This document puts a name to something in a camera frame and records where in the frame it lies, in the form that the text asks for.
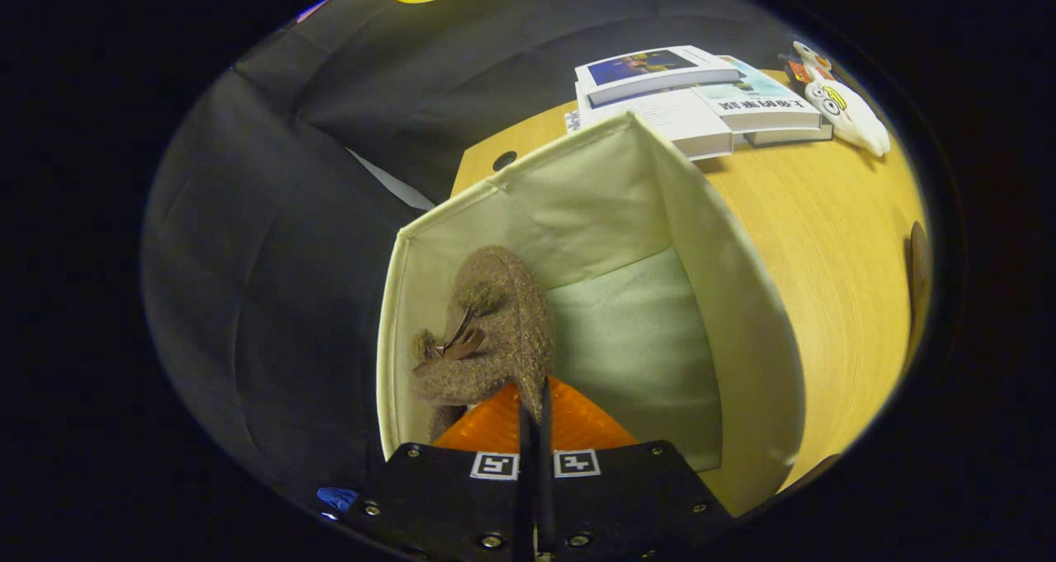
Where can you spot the white plush toy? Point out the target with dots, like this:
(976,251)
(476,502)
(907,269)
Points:
(850,116)

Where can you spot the cream fabric storage box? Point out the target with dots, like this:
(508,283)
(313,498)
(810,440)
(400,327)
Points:
(627,331)

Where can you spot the brown fuzzy shoe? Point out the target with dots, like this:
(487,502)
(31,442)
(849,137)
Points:
(503,314)
(918,257)

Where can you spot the white text cover book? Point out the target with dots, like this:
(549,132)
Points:
(685,120)

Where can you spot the white book dark photo cover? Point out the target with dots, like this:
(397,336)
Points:
(652,71)

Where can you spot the penguin plush toy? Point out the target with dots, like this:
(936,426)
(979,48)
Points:
(804,54)

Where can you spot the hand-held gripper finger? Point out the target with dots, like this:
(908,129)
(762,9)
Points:
(546,504)
(525,504)

